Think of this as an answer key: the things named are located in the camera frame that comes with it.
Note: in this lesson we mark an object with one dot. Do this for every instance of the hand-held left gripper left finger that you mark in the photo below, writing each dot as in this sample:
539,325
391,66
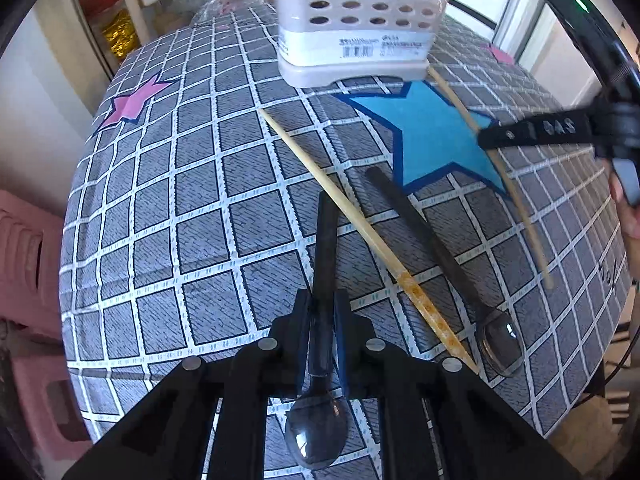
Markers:
301,340

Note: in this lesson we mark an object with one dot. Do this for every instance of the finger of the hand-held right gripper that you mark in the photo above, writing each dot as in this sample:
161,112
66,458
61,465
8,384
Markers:
540,132

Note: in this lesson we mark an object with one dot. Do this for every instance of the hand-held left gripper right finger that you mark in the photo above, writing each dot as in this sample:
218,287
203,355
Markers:
342,340

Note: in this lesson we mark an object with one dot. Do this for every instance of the bamboo chopstick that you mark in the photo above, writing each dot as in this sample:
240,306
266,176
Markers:
520,215
380,253

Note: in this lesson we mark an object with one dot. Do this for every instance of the white perforated utensil holder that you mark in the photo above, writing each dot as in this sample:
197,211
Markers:
350,20

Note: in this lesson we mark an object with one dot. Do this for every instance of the person's right hand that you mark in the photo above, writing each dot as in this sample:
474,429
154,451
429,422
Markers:
631,225

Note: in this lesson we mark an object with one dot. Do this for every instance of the clear crumpled plastic bags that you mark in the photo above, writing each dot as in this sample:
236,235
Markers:
225,2

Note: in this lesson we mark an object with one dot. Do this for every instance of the gold bottle pack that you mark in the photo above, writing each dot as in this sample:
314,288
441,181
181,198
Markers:
120,35

